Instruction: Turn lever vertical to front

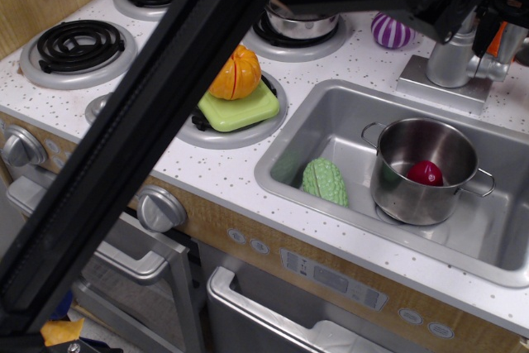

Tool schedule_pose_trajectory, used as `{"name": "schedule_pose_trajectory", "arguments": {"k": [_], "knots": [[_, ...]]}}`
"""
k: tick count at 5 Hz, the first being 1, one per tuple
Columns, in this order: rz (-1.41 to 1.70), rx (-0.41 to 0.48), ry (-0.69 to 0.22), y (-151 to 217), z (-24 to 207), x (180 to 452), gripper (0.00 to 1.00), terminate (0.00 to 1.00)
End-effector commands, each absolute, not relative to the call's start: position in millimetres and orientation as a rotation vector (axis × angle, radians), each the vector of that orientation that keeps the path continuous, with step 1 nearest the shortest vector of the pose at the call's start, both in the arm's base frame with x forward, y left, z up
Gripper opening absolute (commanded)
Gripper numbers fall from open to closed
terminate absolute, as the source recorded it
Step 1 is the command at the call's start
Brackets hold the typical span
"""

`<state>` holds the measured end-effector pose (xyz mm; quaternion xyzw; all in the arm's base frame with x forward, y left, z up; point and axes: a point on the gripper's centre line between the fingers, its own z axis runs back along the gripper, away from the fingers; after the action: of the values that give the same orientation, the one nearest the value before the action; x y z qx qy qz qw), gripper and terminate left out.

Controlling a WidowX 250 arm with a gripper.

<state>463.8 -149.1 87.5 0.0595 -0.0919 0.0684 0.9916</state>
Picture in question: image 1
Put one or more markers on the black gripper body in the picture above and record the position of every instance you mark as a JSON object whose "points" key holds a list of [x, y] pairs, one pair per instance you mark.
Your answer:
{"points": [[491, 14]]}

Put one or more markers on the silver faucet with lever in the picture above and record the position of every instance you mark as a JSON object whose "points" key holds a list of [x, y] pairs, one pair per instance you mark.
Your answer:
{"points": [[454, 76]]}

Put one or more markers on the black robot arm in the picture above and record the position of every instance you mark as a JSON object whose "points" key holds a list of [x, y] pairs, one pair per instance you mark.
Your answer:
{"points": [[177, 64]]}

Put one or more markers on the purple striped toy onion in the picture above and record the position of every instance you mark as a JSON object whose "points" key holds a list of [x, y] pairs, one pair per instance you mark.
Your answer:
{"points": [[390, 33]]}

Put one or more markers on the steel pot in sink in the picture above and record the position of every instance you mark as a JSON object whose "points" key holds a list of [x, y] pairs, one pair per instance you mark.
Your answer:
{"points": [[405, 142]]}

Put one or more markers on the red toy fruit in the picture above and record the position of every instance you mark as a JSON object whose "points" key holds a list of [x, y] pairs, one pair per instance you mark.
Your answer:
{"points": [[427, 173]]}

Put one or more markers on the small steel pot with lid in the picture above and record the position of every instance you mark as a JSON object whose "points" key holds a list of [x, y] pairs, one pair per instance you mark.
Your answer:
{"points": [[299, 27]]}

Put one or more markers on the silver sink basin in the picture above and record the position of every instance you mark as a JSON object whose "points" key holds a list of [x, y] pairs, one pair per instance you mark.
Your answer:
{"points": [[487, 235]]}

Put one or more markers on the rear right black burner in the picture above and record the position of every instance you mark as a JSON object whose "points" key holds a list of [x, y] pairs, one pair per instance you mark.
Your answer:
{"points": [[267, 43]]}

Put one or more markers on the green toy bitter gourd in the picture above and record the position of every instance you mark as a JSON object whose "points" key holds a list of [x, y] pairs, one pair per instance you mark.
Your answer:
{"points": [[323, 179]]}

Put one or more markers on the orange toy pumpkin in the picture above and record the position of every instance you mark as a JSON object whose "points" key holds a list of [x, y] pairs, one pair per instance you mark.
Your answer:
{"points": [[239, 77]]}

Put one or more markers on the light green square plate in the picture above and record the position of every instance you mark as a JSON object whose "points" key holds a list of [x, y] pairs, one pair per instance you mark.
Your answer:
{"points": [[226, 115]]}

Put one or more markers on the front right black burner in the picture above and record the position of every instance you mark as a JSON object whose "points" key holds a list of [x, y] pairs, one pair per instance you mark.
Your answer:
{"points": [[198, 132]]}

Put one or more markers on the silver dishwasher door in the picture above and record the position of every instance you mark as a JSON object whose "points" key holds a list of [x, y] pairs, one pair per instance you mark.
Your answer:
{"points": [[243, 325]]}

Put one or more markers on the right silver oven knob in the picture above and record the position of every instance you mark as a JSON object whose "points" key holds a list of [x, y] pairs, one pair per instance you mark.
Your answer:
{"points": [[158, 210]]}

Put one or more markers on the silver oven knob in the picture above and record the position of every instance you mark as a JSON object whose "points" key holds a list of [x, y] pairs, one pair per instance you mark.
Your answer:
{"points": [[22, 148], [158, 210]]}

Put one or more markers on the silver stovetop knob front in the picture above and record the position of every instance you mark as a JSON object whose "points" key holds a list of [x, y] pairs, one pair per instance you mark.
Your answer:
{"points": [[95, 107]]}

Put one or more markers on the front left black burner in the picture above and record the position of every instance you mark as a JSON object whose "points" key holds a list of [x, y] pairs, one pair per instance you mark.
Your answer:
{"points": [[78, 54]]}

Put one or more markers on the left silver oven knob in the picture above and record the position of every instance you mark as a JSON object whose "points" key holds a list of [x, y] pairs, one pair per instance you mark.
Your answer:
{"points": [[22, 148]]}

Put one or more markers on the orange yellow tape piece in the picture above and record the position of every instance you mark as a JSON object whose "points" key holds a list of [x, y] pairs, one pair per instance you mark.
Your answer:
{"points": [[56, 332]]}

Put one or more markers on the silver oven door handle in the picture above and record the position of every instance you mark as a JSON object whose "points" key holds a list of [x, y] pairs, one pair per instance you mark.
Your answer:
{"points": [[140, 255]]}

